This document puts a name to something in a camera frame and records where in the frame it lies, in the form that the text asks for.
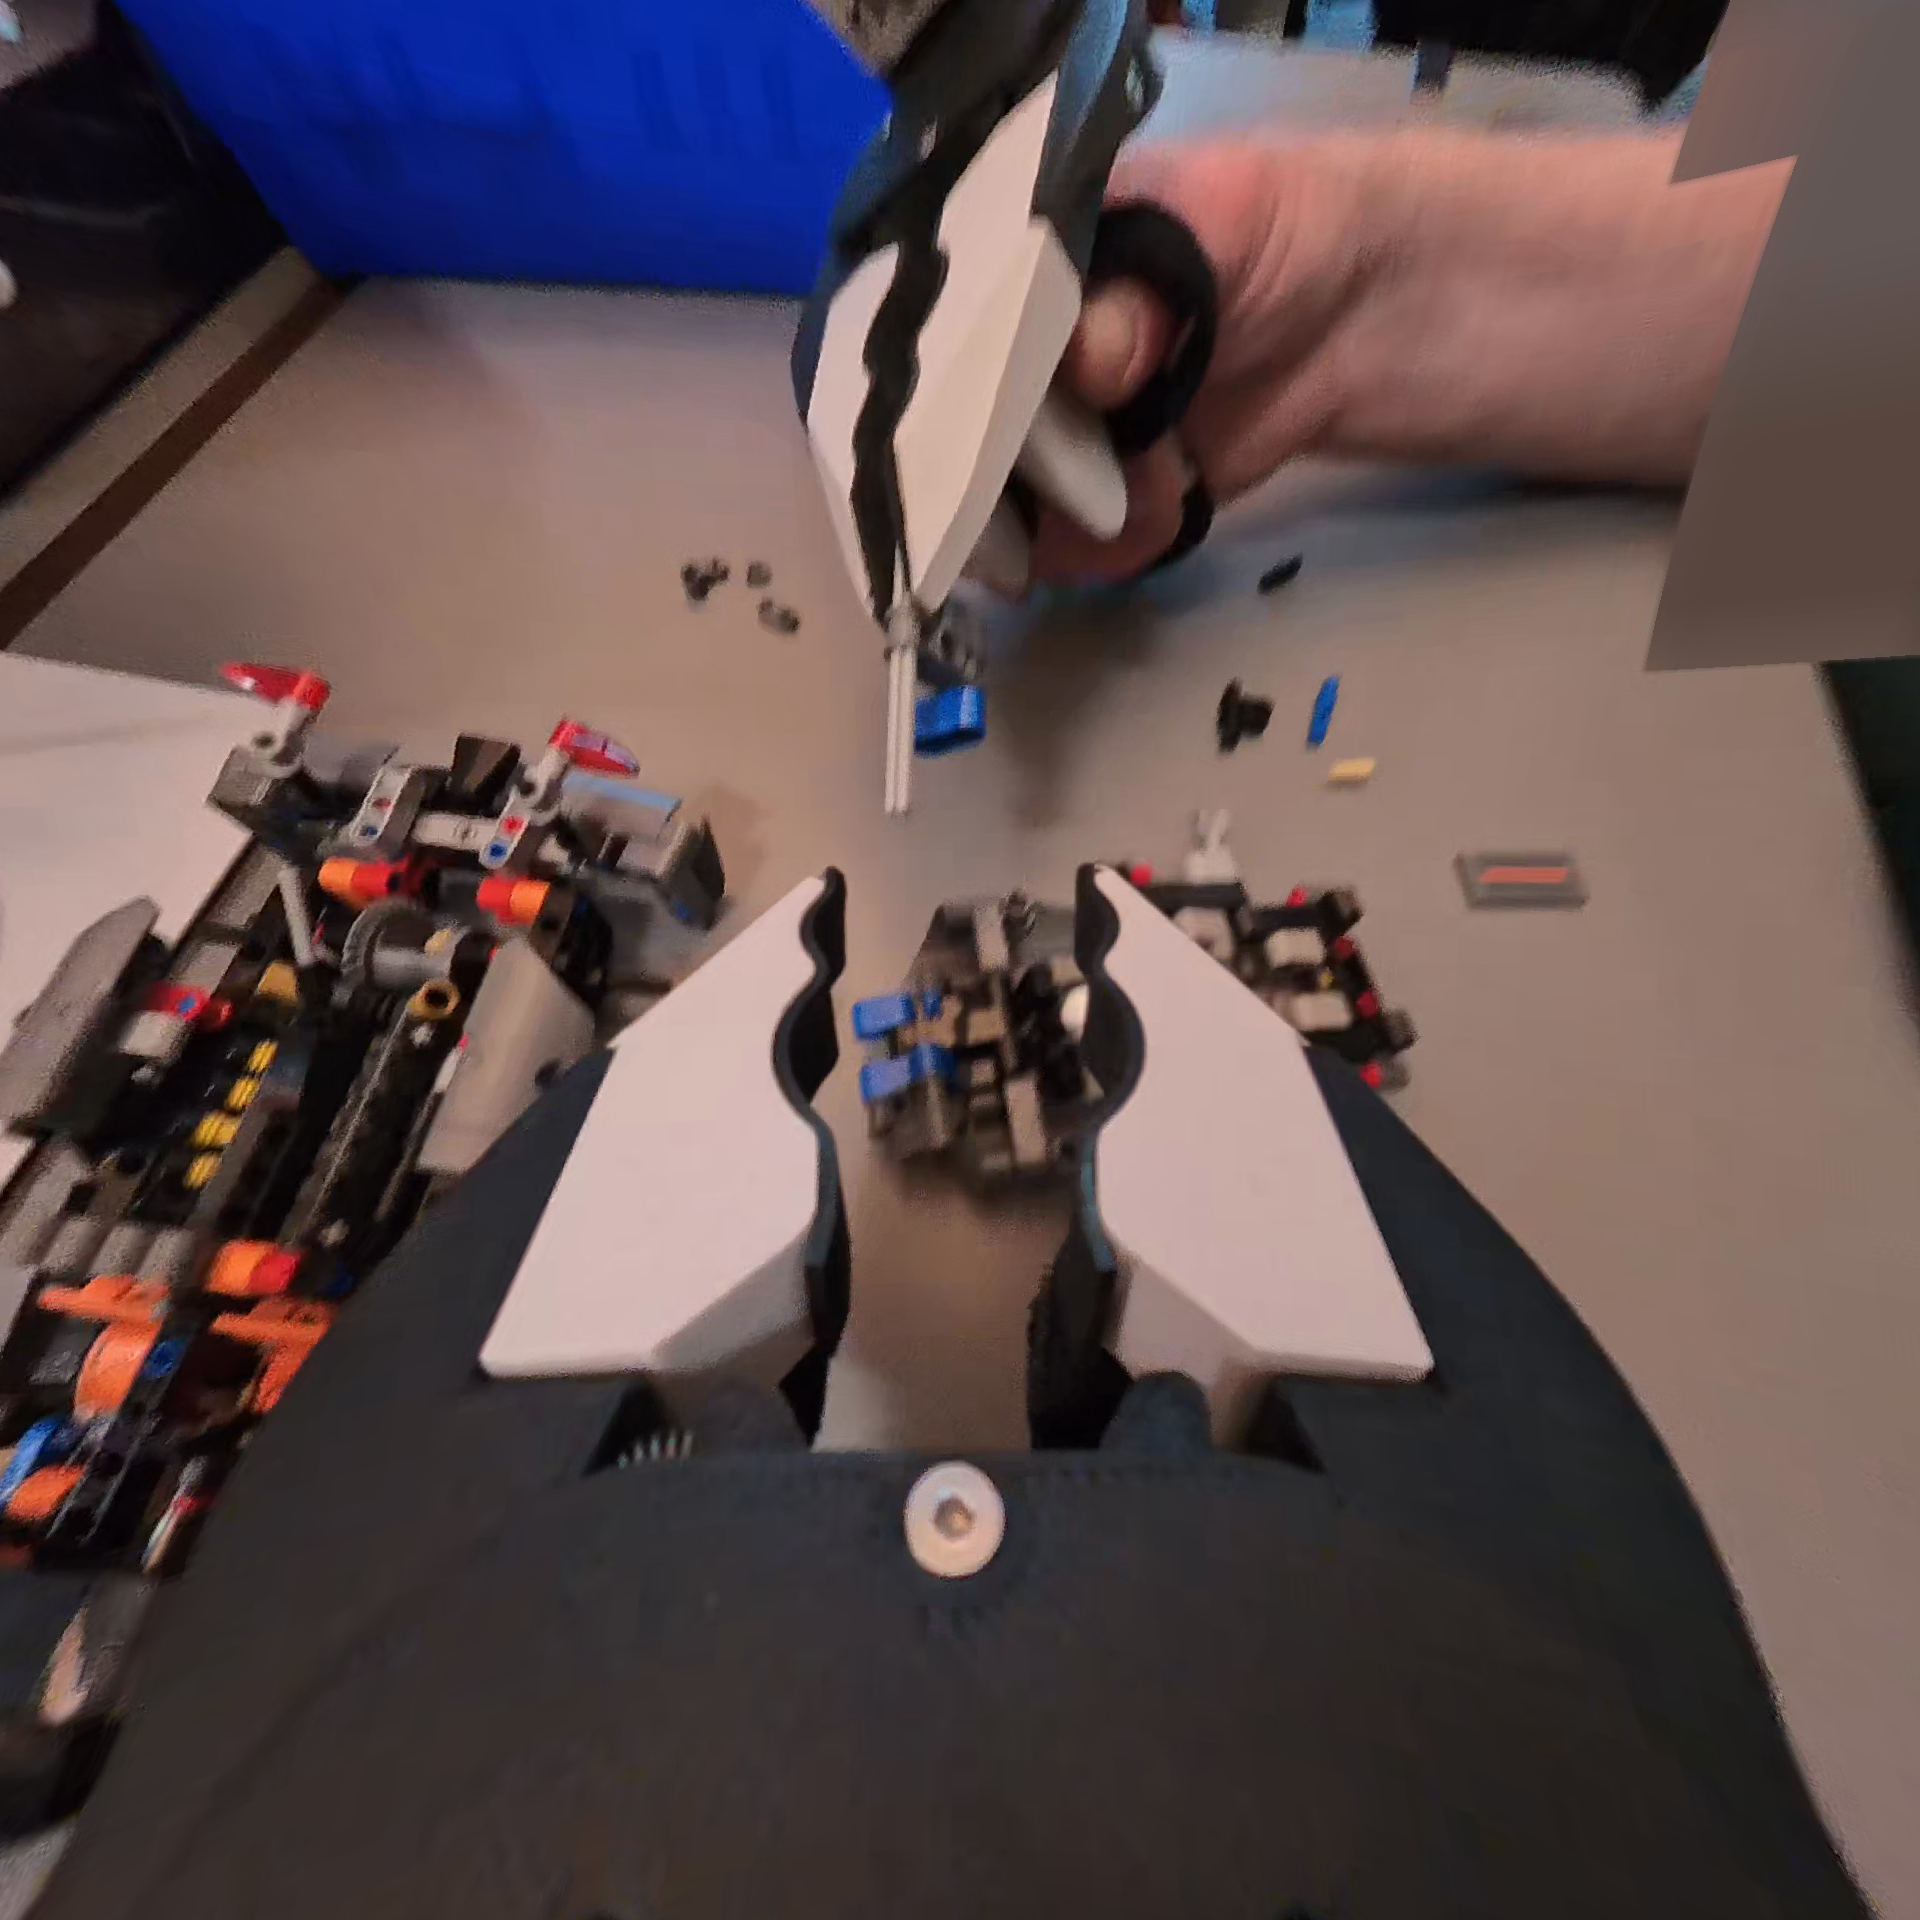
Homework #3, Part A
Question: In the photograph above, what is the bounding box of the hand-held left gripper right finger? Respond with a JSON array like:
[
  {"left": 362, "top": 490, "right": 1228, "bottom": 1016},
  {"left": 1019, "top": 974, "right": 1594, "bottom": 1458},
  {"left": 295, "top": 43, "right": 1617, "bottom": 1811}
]
[{"left": 1072, "top": 862, "right": 1433, "bottom": 1445}]

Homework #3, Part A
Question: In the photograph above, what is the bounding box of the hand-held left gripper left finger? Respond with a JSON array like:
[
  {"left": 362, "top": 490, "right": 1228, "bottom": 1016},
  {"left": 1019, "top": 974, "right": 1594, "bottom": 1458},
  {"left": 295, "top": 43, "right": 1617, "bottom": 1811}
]
[{"left": 479, "top": 865, "right": 855, "bottom": 1402}]

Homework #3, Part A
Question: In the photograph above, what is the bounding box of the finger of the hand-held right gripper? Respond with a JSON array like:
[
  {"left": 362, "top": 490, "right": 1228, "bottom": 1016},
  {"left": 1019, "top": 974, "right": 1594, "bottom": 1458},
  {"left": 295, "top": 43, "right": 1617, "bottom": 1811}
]
[
  {"left": 802, "top": 246, "right": 910, "bottom": 623},
  {"left": 894, "top": 75, "right": 1086, "bottom": 619}
]

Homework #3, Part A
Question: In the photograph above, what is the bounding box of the small lego gearbox assembly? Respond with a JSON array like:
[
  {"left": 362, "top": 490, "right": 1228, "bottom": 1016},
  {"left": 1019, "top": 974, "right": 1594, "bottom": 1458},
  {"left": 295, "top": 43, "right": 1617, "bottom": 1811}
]
[{"left": 854, "top": 862, "right": 1419, "bottom": 1192}]

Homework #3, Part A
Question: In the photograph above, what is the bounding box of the light grey axle blue connector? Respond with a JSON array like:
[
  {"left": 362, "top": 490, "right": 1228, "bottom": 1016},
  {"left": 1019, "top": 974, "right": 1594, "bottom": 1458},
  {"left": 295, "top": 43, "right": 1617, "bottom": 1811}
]
[{"left": 883, "top": 590, "right": 992, "bottom": 817}]

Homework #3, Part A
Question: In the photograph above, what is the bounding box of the large lego car chassis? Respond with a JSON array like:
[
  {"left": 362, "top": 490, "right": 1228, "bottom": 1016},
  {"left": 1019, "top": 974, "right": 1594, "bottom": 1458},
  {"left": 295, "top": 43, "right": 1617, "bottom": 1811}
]
[{"left": 0, "top": 661, "right": 731, "bottom": 1576}]

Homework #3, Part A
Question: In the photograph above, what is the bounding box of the person's right hand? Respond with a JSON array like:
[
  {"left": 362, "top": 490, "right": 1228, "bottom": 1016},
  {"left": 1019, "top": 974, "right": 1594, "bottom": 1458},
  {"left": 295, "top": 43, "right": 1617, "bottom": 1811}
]
[{"left": 1027, "top": 128, "right": 1518, "bottom": 594}]

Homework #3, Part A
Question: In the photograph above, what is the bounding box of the blue plastic bin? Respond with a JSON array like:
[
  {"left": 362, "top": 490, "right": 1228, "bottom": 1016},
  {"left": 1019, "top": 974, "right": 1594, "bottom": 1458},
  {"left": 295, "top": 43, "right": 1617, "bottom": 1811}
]
[{"left": 112, "top": 0, "right": 903, "bottom": 297}]

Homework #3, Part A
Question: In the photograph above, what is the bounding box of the dark grey orange-striped tile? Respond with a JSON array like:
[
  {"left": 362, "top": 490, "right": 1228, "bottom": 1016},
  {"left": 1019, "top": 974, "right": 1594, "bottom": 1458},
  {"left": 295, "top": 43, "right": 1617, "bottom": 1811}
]
[{"left": 1457, "top": 848, "right": 1594, "bottom": 914}]

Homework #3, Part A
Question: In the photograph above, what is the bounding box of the white book stand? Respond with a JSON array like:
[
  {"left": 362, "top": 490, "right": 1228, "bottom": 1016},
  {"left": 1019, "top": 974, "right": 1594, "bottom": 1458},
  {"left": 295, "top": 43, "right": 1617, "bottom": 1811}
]
[{"left": 0, "top": 651, "right": 271, "bottom": 1038}]

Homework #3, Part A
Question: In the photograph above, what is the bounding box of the person's green shirt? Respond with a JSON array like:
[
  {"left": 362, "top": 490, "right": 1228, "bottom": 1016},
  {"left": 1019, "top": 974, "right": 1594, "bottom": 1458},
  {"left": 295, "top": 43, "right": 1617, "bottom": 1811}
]
[{"left": 1822, "top": 661, "right": 1920, "bottom": 961}]

